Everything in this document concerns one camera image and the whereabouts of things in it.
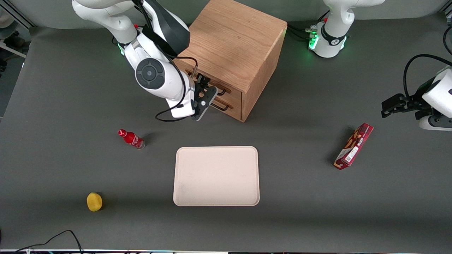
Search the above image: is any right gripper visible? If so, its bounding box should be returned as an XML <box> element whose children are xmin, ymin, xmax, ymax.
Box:
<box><xmin>165</xmin><ymin>73</ymin><xmax>212</xmax><ymax>119</ymax></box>

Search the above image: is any beige plastic tray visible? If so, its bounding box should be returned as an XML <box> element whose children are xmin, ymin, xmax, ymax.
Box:
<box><xmin>173</xmin><ymin>146</ymin><xmax>260</xmax><ymax>207</ymax></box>

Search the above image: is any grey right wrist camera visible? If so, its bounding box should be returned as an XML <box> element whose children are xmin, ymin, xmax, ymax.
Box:
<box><xmin>191</xmin><ymin>86</ymin><xmax>218</xmax><ymax>122</ymax></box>

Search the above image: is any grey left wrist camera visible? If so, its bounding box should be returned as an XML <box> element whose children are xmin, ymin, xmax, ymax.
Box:
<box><xmin>419</xmin><ymin>115</ymin><xmax>452</xmax><ymax>132</ymax></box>

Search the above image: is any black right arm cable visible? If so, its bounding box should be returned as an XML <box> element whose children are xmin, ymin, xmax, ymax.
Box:
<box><xmin>132</xmin><ymin>0</ymin><xmax>199</xmax><ymax>122</ymax></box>

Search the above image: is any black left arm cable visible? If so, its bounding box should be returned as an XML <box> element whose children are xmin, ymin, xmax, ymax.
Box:
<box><xmin>404</xmin><ymin>54</ymin><xmax>452</xmax><ymax>100</ymax></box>

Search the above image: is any red snack box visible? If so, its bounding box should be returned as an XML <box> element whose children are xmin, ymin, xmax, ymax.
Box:
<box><xmin>333</xmin><ymin>123</ymin><xmax>374</xmax><ymax>170</ymax></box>

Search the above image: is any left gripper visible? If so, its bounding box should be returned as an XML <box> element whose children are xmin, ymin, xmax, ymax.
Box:
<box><xmin>381</xmin><ymin>67</ymin><xmax>452</xmax><ymax>121</ymax></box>

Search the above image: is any yellow lemon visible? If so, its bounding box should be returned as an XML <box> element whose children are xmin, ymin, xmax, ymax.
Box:
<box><xmin>87</xmin><ymin>192</ymin><xmax>103</xmax><ymax>212</ymax></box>

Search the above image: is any red soda bottle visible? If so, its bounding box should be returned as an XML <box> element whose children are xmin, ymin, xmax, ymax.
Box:
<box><xmin>118</xmin><ymin>129</ymin><xmax>145</xmax><ymax>150</ymax></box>

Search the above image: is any oak wooden drawer cabinet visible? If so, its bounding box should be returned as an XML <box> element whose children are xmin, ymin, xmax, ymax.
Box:
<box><xmin>173</xmin><ymin>0</ymin><xmax>288</xmax><ymax>123</ymax></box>

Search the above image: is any wooden drawer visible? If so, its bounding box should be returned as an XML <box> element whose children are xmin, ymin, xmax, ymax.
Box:
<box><xmin>175</xmin><ymin>58</ymin><xmax>243</xmax><ymax>107</ymax></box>
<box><xmin>208</xmin><ymin>93</ymin><xmax>243</xmax><ymax>121</ymax></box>

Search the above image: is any black left base cable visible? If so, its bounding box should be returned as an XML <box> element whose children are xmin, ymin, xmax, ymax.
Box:
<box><xmin>287</xmin><ymin>11</ymin><xmax>331</xmax><ymax>40</ymax></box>

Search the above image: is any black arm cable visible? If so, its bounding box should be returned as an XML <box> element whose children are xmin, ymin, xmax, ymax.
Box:
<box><xmin>404</xmin><ymin>54</ymin><xmax>452</xmax><ymax>100</ymax></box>
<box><xmin>132</xmin><ymin>0</ymin><xmax>199</xmax><ymax>122</ymax></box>

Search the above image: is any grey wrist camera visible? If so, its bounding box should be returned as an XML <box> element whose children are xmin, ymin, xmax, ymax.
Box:
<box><xmin>419</xmin><ymin>115</ymin><xmax>452</xmax><ymax>132</ymax></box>
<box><xmin>191</xmin><ymin>86</ymin><xmax>218</xmax><ymax>122</ymax></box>

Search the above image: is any black table edge cable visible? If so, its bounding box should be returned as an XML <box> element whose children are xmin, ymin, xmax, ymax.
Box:
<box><xmin>16</xmin><ymin>230</ymin><xmax>84</xmax><ymax>253</ymax></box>

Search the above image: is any aluminium frame profile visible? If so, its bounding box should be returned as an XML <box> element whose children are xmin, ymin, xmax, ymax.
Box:
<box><xmin>0</xmin><ymin>0</ymin><xmax>36</xmax><ymax>29</ymax></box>

